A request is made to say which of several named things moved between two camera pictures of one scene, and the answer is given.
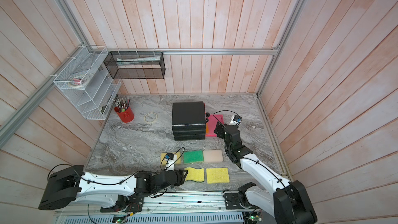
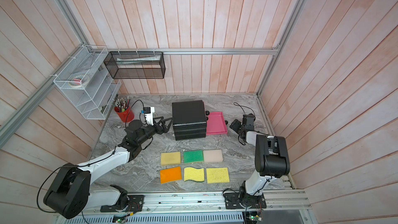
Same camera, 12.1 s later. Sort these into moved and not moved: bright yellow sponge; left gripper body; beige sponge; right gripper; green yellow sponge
Moved: left gripper body; right gripper
Not moved: beige sponge; green yellow sponge; bright yellow sponge
